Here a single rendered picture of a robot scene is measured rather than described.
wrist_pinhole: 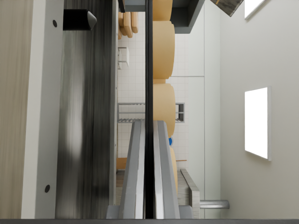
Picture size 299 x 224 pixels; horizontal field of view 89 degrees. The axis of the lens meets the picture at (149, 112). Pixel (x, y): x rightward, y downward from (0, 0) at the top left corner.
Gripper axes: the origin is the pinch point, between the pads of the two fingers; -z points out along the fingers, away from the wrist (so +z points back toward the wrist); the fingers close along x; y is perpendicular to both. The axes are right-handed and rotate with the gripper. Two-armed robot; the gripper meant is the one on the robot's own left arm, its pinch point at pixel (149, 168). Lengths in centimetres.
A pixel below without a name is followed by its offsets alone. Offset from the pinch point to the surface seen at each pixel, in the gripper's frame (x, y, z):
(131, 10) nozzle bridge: -8, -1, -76
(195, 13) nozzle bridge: 17, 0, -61
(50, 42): -9.8, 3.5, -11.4
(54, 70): -9.8, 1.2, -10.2
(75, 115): -15.7, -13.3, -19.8
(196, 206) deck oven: 95, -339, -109
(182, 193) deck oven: 71, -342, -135
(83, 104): -15.7, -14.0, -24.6
